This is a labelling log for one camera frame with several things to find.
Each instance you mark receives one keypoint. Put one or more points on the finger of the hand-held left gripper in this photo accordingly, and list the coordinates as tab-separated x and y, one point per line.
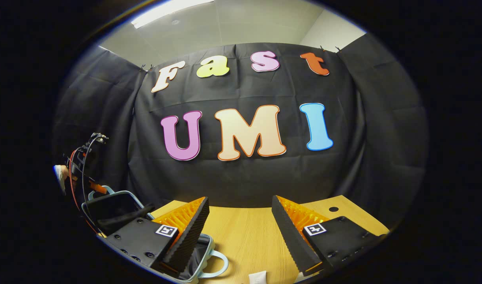
99	188

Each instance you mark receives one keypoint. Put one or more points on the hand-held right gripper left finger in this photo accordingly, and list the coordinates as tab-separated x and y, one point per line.
191	232

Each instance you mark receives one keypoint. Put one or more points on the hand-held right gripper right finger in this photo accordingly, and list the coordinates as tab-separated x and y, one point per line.
290	236

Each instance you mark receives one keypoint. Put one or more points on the black backdrop cloth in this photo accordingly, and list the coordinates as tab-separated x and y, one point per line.
241	173

